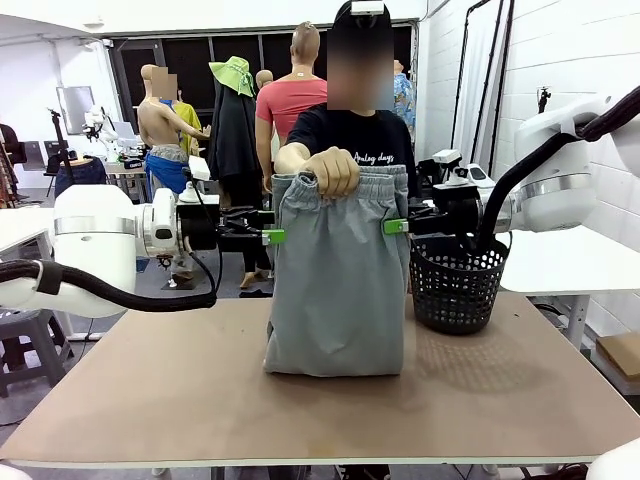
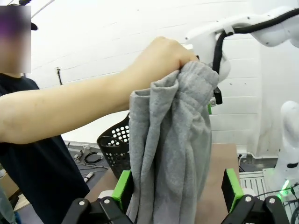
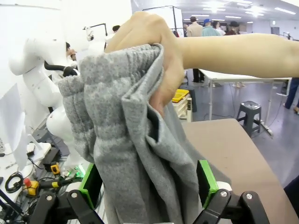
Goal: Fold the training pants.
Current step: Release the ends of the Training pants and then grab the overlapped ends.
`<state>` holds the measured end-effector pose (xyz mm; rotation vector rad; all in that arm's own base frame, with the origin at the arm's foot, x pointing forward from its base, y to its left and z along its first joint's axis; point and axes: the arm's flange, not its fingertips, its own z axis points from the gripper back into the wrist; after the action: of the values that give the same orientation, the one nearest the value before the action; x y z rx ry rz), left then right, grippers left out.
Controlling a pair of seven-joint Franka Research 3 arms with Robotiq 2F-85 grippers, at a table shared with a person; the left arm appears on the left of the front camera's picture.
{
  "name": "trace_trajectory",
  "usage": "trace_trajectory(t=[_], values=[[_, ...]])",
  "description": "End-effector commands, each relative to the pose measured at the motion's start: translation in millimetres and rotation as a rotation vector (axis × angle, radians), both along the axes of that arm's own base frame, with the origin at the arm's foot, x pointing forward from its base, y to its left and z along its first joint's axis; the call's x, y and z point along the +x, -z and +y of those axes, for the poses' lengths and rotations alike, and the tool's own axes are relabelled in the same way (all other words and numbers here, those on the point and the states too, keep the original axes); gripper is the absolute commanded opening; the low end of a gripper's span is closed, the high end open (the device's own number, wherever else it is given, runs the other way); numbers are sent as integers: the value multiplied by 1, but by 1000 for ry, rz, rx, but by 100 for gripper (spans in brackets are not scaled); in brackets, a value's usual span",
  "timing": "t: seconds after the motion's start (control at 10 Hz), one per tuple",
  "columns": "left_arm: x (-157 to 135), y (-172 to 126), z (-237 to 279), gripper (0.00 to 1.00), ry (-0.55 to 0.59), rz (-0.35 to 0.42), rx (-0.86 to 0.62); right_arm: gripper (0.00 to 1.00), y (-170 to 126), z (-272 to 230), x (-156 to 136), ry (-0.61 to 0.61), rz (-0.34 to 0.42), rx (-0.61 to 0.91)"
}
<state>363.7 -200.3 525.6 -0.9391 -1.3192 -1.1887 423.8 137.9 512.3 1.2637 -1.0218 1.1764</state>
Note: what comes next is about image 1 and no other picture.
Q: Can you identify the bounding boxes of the green bucket hat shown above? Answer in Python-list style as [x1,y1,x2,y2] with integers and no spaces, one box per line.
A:
[208,55,258,98]

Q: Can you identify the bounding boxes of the grey shorts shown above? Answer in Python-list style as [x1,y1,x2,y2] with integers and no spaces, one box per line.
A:
[262,164,412,378]

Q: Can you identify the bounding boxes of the black sleeved right arm cable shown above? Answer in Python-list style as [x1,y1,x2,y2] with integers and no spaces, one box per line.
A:
[456,86,640,252]

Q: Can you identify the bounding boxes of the brown cardboard box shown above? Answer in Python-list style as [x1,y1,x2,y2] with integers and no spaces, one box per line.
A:
[596,331,640,384]

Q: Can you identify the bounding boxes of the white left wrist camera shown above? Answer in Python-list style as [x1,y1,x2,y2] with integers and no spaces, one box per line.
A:
[186,155,211,182]

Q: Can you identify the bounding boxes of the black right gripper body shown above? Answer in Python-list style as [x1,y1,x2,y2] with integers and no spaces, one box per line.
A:
[431,183,485,237]

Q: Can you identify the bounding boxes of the black chair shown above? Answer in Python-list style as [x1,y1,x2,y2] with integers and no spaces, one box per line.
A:
[416,159,442,192]

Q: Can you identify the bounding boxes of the person's right hand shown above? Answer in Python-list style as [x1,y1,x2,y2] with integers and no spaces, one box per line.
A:
[301,146,362,199]

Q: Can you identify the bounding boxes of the black cap with white patch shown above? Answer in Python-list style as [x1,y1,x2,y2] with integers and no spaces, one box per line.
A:
[333,0,394,27]

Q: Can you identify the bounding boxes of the person's right forearm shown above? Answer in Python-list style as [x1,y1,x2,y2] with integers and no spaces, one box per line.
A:
[275,141,327,175]

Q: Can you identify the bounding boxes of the black sleeved arm cable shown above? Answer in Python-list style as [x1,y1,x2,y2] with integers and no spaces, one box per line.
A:
[456,86,640,252]
[0,167,225,312]

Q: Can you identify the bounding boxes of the person in black t-shirt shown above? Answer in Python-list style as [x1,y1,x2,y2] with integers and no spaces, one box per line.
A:
[286,106,419,202]

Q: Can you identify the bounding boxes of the black perforated plastic basket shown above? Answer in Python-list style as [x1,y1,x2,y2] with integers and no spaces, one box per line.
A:
[408,230,514,336]

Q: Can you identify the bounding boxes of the grey plastic stool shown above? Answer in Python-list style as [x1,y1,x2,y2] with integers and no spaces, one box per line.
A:
[0,308,76,399]

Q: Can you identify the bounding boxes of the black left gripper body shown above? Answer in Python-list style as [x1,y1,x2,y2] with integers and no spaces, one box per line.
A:
[175,202,224,252]

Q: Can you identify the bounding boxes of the mannequin with green hat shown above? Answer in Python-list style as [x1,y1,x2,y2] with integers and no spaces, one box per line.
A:
[206,82,275,291]

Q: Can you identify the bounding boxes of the person in yellow shirt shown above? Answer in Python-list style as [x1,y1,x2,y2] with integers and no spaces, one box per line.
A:
[171,88,212,167]

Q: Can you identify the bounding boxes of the grey wall monitor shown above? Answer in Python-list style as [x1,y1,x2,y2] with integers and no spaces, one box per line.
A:
[55,85,97,136]

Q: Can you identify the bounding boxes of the bare mannequin with blue cloth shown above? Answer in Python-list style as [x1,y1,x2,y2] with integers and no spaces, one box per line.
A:
[136,63,212,292]

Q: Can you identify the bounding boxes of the black backdrop stand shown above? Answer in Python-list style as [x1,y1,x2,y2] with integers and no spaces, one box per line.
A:
[445,0,517,169]

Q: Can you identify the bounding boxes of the blue jeans on mannequin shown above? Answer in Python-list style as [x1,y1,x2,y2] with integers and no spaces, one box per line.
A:
[54,156,109,199]

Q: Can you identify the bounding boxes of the mannequin with red top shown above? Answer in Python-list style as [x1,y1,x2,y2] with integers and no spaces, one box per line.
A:
[254,20,330,181]

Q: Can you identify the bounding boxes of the mannequin with floral shirt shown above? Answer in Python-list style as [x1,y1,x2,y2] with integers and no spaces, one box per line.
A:
[391,59,418,137]

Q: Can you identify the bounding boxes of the black sleeved left arm cable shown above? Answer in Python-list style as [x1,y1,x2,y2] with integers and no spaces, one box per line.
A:
[0,167,225,312]

